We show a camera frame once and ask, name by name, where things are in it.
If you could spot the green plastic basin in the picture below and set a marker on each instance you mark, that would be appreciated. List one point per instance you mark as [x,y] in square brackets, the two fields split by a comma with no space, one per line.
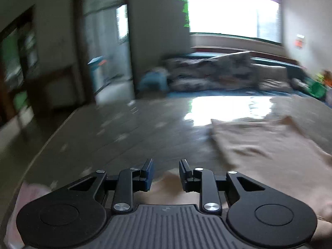
[317,90]

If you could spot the paper pinwheel flower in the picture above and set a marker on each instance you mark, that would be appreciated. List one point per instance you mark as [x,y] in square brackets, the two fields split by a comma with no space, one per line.
[299,41]

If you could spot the yellow green plush toy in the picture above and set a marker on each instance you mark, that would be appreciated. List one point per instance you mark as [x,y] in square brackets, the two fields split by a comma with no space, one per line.
[323,77]

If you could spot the blue cabinet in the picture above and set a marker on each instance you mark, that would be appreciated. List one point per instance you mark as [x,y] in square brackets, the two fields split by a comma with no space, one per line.
[96,75]

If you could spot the dark wooden console table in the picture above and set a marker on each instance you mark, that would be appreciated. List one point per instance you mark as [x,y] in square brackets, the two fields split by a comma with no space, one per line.
[51,83]

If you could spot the teal sofa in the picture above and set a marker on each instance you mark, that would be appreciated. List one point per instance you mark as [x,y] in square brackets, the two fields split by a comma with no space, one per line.
[264,61]

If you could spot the dark wooden door frame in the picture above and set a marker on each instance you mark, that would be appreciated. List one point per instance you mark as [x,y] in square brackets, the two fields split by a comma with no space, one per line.
[79,44]

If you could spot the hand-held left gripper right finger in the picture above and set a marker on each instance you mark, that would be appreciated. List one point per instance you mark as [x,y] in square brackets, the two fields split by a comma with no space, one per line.
[182,175]

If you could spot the blue textured towel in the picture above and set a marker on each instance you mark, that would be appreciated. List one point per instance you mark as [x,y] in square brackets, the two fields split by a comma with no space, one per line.
[153,80]

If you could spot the dark wooden shelf cabinet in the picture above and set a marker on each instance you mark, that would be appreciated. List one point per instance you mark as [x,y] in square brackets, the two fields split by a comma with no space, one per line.
[22,70]

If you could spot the cream garment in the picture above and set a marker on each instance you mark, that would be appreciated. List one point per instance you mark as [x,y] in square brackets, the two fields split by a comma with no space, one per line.
[272,147]

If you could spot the beige cushion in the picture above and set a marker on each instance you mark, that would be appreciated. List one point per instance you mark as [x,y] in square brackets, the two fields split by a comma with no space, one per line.
[275,79]

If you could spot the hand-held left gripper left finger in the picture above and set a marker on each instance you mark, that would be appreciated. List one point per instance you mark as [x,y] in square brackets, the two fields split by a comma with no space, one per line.
[149,175]

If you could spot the butterfly print pillow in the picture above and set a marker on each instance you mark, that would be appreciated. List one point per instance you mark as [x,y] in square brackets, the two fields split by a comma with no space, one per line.
[230,70]

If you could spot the grey star quilted table cover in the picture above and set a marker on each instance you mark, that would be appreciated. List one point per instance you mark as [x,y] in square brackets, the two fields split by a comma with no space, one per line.
[116,140]

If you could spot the green framed window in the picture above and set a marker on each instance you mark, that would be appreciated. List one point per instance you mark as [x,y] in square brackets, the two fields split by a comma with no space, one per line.
[233,10]

